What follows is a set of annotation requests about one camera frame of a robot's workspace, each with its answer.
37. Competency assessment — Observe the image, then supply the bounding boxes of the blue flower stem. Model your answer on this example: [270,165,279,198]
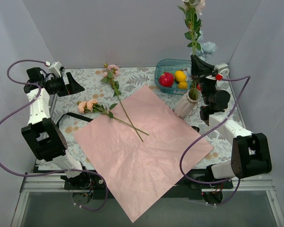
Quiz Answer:
[196,31,217,61]

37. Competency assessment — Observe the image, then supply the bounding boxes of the black ribbon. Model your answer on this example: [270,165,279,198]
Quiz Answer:
[56,112,93,127]

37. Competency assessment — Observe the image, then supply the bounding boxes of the white ribbed vase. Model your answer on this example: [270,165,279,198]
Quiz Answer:
[174,90,201,119]

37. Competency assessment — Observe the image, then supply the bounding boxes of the white pink flower stem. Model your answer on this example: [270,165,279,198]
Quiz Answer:
[177,0,206,100]

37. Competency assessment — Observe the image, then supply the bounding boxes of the purple pink wrapping paper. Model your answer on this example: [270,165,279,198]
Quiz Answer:
[73,86,213,222]

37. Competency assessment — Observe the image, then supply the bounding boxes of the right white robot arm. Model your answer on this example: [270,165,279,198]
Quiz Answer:
[191,55,272,188]

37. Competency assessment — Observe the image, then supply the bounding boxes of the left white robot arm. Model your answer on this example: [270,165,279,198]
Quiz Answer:
[21,62,91,189]

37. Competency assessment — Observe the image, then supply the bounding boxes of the small yellow lemon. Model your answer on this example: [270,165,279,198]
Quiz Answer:
[177,81,188,90]

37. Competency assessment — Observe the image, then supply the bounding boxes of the peach flower stem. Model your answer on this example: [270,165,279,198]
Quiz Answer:
[77,99,149,136]

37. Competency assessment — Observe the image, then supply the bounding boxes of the teal plastic basket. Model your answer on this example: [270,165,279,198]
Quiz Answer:
[154,59,192,95]

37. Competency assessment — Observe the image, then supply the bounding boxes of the floral tablecloth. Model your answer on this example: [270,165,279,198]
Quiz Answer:
[52,61,231,170]

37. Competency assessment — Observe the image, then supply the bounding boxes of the red dragon fruit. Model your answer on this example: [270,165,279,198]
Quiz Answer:
[159,72,175,87]

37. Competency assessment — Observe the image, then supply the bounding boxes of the pink flower stem with bud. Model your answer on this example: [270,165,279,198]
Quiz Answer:
[101,62,143,142]

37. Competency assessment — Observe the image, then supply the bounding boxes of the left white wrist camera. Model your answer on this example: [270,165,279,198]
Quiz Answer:
[48,61,64,77]

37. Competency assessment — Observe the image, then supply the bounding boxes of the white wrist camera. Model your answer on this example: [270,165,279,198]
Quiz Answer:
[48,61,64,77]
[214,63,230,80]

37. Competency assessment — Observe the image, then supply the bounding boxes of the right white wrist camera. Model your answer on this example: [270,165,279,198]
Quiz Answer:
[214,63,230,80]

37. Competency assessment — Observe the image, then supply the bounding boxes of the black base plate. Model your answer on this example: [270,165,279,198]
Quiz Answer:
[61,173,233,203]

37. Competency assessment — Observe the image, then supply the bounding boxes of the aluminium frame rail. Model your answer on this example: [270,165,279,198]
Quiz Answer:
[11,174,284,227]

